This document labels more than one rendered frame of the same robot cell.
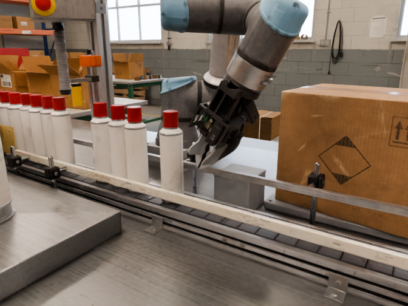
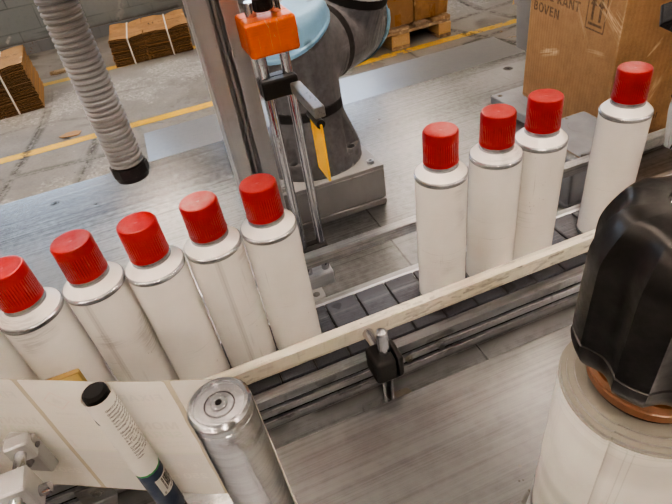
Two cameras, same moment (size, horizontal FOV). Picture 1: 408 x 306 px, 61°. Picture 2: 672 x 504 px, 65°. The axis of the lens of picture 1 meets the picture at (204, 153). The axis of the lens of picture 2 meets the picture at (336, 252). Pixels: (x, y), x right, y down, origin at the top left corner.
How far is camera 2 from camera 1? 0.93 m
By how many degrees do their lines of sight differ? 47
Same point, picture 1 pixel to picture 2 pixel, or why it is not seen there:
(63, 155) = (313, 317)
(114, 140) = (514, 192)
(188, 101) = (340, 57)
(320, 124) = not seen: outside the picture
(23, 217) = not seen: hidden behind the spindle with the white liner
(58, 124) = (295, 252)
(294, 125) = (647, 18)
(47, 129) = (245, 287)
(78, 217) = not seen: hidden behind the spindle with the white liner
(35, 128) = (190, 313)
